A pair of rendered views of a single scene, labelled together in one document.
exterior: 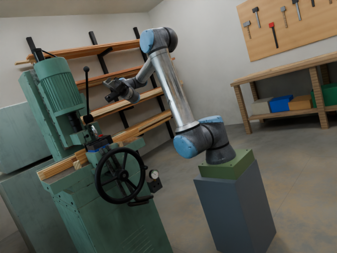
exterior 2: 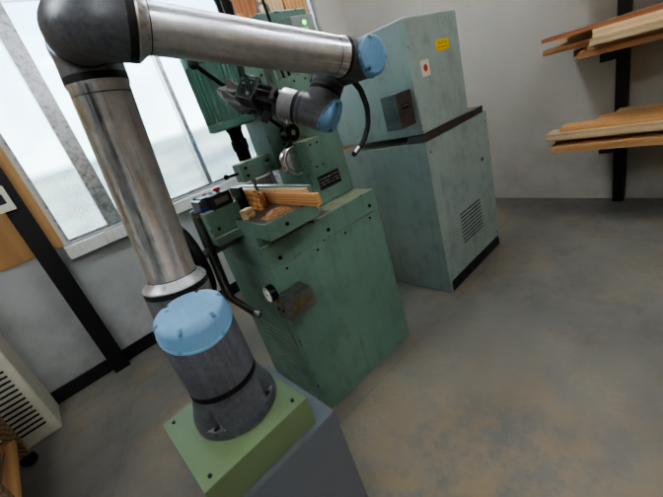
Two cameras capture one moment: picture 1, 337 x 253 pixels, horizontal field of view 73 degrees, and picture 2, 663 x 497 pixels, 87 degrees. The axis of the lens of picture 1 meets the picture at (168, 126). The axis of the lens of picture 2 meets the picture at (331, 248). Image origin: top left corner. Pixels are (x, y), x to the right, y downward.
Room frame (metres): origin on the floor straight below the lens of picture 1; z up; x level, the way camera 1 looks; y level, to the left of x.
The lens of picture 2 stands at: (1.74, -0.86, 1.19)
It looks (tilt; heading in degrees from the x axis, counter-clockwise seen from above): 22 degrees down; 96
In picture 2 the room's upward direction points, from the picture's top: 18 degrees counter-clockwise
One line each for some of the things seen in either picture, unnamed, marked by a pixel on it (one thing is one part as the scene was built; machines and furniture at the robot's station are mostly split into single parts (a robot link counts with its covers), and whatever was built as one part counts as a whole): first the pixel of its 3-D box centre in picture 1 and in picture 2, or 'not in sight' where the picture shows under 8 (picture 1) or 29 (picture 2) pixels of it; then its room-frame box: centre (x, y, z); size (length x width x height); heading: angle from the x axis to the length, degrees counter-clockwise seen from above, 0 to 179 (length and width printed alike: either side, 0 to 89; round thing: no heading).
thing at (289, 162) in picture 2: (92, 132); (293, 160); (1.57, 0.51, 1.02); 0.12 x 0.03 x 0.12; 39
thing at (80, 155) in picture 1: (94, 150); (245, 199); (1.35, 0.47, 0.94); 0.22 x 0.02 x 0.08; 129
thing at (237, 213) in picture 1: (235, 206); (287, 496); (1.36, -0.25, 0.28); 0.30 x 0.30 x 0.55; 42
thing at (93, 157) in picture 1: (104, 154); (218, 218); (1.25, 0.39, 0.91); 0.15 x 0.14 x 0.09; 129
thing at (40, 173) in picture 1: (89, 152); (264, 193); (1.42, 0.53, 0.92); 0.60 x 0.02 x 0.05; 129
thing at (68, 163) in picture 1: (98, 149); (267, 197); (1.43, 0.48, 0.92); 0.66 x 0.02 x 0.04; 129
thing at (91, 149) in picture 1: (100, 142); (210, 199); (1.25, 0.39, 0.99); 0.13 x 0.11 x 0.06; 129
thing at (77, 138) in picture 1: (80, 138); (254, 170); (1.41, 0.54, 1.03); 0.14 x 0.07 x 0.09; 39
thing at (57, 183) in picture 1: (100, 161); (243, 219); (1.32, 0.45, 0.87); 0.61 x 0.30 x 0.06; 129
